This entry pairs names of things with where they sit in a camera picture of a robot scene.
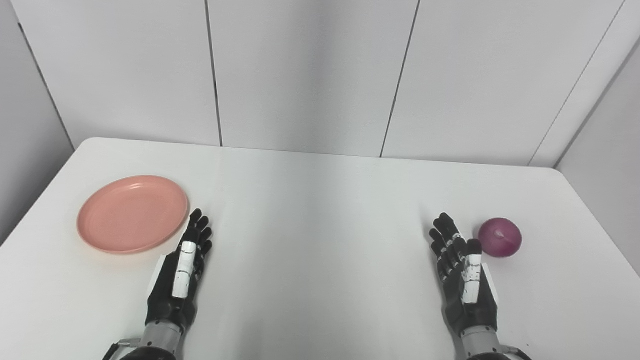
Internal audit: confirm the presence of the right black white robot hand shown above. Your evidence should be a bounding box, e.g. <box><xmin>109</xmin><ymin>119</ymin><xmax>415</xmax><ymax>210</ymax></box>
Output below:
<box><xmin>429</xmin><ymin>212</ymin><xmax>500</xmax><ymax>340</ymax></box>

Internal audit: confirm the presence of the purple red onion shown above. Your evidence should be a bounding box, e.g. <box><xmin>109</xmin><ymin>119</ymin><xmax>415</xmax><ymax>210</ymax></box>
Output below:
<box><xmin>478</xmin><ymin>217</ymin><xmax>523</xmax><ymax>258</ymax></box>

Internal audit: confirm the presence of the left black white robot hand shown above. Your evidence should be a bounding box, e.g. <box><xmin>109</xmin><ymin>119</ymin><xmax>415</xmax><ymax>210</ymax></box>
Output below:
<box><xmin>145</xmin><ymin>208</ymin><xmax>214</xmax><ymax>333</ymax></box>

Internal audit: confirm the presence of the pink round plate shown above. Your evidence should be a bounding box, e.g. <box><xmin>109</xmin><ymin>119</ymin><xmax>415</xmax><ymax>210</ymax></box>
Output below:
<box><xmin>76</xmin><ymin>175</ymin><xmax>190</xmax><ymax>255</ymax></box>

